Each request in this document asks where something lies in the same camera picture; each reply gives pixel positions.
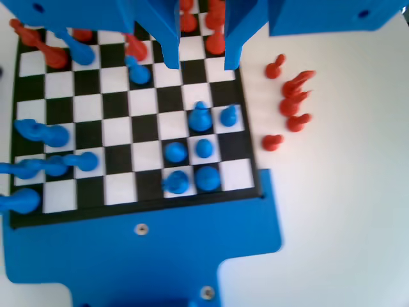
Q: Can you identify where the blue chess bishop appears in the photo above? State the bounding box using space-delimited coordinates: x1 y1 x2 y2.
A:
187 100 213 132

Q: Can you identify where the red chess bishop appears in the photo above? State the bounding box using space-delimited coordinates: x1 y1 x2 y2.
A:
33 36 70 70

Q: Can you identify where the blue chess king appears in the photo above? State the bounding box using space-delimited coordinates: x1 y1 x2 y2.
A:
194 166 222 192

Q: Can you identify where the blue chess rook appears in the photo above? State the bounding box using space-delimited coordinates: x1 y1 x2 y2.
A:
162 169 190 195
0 187 42 214

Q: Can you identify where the blue chess knight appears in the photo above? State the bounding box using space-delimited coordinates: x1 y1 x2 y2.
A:
14 118 70 148

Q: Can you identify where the black and white chessboard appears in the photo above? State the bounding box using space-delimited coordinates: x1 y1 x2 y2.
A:
9 0 259 228

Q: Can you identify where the blue base mounting plate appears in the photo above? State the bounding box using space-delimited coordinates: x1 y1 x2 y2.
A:
1 168 285 307

